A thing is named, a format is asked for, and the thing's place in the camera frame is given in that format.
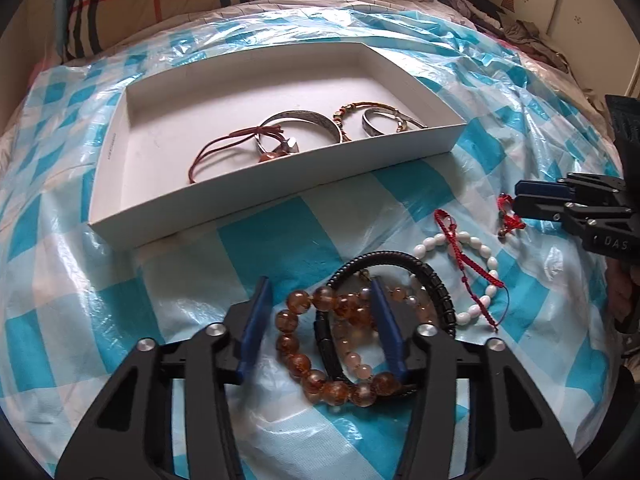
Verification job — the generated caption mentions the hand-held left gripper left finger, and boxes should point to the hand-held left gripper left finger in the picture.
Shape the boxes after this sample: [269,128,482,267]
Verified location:
[55,276,273,480]

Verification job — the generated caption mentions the red knotted cord bracelet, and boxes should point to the red knotted cord bracelet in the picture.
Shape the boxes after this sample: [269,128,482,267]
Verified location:
[495,194,523,237]

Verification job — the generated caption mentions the white bead bracelet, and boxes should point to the white bead bracelet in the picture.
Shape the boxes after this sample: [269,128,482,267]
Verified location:
[410,230,501,325]

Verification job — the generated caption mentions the person's right hand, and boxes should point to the person's right hand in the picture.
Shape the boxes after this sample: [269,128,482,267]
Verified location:
[606,255,640,333]

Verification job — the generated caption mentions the blue checkered plastic sheet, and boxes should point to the blue checkered plastic sheet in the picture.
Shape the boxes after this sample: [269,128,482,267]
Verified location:
[0,0,640,480]

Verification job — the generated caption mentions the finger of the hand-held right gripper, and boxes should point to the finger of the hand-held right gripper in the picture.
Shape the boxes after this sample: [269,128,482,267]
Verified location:
[512,194,597,236]
[515,172,623,200]

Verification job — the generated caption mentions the pale pink bead bracelet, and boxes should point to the pale pink bead bracelet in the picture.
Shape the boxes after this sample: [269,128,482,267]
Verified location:
[332,282,436,386]

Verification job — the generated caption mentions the amber bead bracelet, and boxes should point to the amber bead bracelet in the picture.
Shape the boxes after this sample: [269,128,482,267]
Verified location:
[275,285,406,408]

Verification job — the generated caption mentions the pile of dark clothes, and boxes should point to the pile of dark clothes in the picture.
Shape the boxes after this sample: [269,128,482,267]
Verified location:
[440,0,591,91]

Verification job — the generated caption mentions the brown gold braided bracelet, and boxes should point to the brown gold braided bracelet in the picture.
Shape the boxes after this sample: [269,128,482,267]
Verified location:
[332,101,407,143]

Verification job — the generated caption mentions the white cardboard box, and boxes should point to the white cardboard box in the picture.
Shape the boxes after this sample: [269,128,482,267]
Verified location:
[87,41,468,251]

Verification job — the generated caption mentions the wide silver bangle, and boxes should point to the wide silver bangle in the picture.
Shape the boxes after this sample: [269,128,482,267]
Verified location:
[254,109,343,161]

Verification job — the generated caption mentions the brown cord bracelet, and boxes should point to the brown cord bracelet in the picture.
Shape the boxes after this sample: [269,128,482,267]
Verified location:
[189,122,286,185]

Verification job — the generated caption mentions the red braided cord bracelet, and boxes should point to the red braided cord bracelet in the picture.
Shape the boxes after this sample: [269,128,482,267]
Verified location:
[433,208,511,333]

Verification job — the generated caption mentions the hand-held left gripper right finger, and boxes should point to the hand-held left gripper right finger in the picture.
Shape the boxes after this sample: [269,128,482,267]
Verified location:
[369,276,583,480]

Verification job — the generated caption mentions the narrow silver bangle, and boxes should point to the narrow silver bangle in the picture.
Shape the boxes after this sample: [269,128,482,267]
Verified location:
[361,106,428,137]

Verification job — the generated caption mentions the black braided leather bracelet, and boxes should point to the black braided leather bracelet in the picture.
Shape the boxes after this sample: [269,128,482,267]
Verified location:
[314,250,457,401]

